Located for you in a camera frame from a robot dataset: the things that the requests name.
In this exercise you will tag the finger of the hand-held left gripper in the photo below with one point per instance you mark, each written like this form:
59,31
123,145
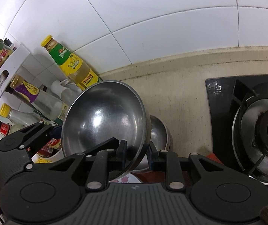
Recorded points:
57,130

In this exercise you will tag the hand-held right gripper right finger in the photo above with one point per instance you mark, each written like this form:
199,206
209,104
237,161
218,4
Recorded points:
150,157

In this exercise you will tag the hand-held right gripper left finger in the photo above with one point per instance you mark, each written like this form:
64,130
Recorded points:
124,157

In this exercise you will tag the white floral plate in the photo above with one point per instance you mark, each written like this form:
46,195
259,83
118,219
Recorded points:
124,180

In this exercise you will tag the black cap red label bottle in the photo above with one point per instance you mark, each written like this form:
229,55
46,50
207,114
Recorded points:
3,129

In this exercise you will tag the yellow cap red label bottle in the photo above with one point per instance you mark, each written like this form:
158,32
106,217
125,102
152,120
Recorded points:
19,119

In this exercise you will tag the white plastic bottle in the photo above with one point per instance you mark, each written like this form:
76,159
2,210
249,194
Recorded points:
60,89

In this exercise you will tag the dark cap glass bottle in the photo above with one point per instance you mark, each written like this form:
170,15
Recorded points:
42,88

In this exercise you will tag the purple label glass bottle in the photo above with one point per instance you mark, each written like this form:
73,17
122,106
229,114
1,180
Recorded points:
29,91

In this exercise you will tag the red cloth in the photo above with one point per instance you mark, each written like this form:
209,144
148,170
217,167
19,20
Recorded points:
212,158

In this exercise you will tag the yellow green label oil bottle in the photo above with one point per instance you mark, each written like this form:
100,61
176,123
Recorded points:
70,62

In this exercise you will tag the white rotating spice rack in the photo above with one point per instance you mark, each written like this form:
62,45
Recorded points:
14,61

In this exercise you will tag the black gas stove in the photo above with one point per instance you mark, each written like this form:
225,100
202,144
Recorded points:
220,112

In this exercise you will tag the small dark cap bottle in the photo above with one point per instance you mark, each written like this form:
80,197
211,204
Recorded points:
9,43

